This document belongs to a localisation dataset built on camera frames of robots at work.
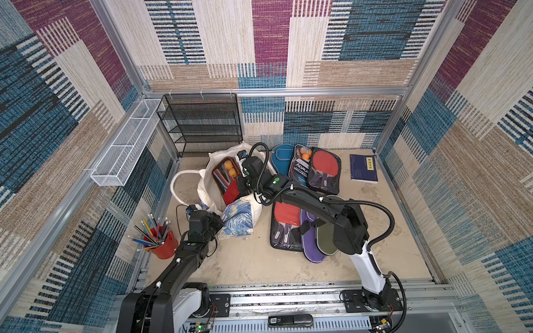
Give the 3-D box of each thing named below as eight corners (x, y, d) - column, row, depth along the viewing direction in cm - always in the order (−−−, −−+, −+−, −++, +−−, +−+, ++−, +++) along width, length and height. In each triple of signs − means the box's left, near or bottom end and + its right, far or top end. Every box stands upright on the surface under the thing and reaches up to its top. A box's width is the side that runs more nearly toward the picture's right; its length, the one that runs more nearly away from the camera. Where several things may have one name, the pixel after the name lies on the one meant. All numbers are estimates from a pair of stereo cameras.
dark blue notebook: (351, 179, 111) (352, 177, 109) (349, 155, 122) (350, 152, 120) (377, 183, 109) (379, 181, 107) (373, 158, 120) (375, 156, 119)
